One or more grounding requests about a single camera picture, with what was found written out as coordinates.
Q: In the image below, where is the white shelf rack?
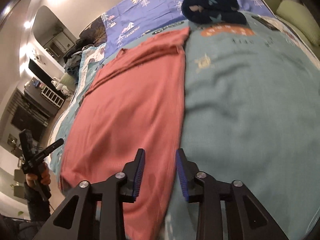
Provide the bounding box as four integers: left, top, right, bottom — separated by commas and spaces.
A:
41, 86, 65, 108

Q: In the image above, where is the white bear figurine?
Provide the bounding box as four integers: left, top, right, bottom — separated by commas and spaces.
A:
51, 77, 69, 96

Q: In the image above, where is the pink knit sweater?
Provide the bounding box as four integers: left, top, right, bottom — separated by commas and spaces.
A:
60, 27, 190, 239

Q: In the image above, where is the left hand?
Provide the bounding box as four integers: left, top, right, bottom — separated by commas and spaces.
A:
25, 162, 52, 188

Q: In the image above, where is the dark patterned pillow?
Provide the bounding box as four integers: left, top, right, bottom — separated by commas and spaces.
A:
79, 16, 107, 47

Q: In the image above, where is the teal patterned quilt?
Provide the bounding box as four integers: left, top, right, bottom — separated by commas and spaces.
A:
50, 13, 319, 239

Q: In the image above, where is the green pillow near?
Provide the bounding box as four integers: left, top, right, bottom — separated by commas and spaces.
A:
276, 0, 319, 47

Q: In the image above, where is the navy star fleece garment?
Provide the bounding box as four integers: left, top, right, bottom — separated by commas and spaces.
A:
181, 0, 247, 25

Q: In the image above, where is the black remote control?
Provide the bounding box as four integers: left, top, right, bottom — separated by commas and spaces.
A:
252, 16, 279, 31

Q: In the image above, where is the green cushion left side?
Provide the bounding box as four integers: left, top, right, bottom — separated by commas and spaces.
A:
59, 73, 76, 92

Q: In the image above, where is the pile of dark clothes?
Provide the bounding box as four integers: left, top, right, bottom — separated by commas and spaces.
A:
63, 38, 93, 80

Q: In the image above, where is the purple tree print sheet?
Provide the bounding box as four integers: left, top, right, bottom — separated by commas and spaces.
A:
101, 0, 273, 57

